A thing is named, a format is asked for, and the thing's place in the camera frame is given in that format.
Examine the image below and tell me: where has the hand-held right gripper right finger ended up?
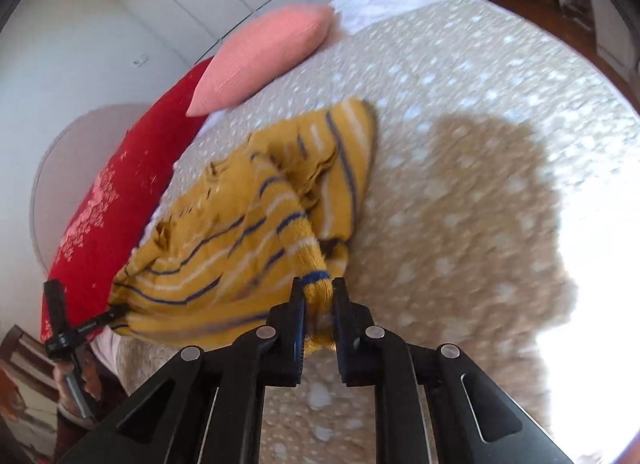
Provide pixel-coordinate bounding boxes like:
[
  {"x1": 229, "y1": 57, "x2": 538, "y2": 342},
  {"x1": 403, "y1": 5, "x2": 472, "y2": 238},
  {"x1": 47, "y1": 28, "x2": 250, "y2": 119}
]
[{"x1": 332, "y1": 276, "x2": 576, "y2": 464}]

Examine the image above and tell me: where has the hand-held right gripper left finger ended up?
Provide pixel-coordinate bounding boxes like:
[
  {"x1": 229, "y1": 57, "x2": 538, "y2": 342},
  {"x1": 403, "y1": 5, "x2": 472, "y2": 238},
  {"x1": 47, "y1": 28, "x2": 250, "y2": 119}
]
[{"x1": 59, "y1": 277, "x2": 307, "y2": 464}]

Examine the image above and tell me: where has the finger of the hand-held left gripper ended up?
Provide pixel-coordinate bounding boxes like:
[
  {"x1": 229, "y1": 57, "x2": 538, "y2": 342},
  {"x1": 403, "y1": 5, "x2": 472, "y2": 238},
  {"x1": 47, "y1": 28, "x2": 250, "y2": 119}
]
[{"x1": 86, "y1": 305, "x2": 129, "y2": 338}]

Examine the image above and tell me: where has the yellow striped knit sweater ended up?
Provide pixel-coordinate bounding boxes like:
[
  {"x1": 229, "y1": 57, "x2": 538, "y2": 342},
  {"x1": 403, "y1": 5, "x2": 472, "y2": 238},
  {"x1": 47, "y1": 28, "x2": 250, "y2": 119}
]
[{"x1": 107, "y1": 97, "x2": 378, "y2": 356}]

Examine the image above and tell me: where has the person's left hand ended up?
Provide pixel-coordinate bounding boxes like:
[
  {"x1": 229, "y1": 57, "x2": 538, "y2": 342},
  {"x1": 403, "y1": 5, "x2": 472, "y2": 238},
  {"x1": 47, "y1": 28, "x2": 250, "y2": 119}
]
[{"x1": 54, "y1": 350, "x2": 104, "y2": 417}]

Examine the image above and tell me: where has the brown striped cloth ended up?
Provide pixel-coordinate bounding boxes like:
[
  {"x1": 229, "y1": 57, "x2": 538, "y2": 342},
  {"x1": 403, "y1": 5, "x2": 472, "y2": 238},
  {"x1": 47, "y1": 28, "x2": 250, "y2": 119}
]
[{"x1": 0, "y1": 324, "x2": 67, "y2": 463}]

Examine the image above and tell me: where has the red printed cushion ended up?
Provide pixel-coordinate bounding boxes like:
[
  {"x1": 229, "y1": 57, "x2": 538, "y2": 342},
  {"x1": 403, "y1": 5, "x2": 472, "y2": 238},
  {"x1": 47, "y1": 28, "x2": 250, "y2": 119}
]
[{"x1": 40, "y1": 57, "x2": 217, "y2": 343}]

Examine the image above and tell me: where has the beige dotted bedspread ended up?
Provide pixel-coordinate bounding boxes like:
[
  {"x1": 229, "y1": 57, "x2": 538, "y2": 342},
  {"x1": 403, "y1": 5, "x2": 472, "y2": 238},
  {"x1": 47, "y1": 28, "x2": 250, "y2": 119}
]
[{"x1": 114, "y1": 0, "x2": 640, "y2": 464}]

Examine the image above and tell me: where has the pale rounded headboard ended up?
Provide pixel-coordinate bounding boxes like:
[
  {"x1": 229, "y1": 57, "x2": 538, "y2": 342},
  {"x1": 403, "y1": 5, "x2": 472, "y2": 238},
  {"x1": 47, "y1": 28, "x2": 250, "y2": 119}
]
[{"x1": 31, "y1": 103, "x2": 157, "y2": 275}]

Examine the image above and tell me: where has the pink pillow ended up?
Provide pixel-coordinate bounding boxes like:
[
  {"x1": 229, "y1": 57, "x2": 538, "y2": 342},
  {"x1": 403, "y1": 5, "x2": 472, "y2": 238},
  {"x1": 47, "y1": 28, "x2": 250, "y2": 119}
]
[{"x1": 186, "y1": 3, "x2": 335, "y2": 117}]

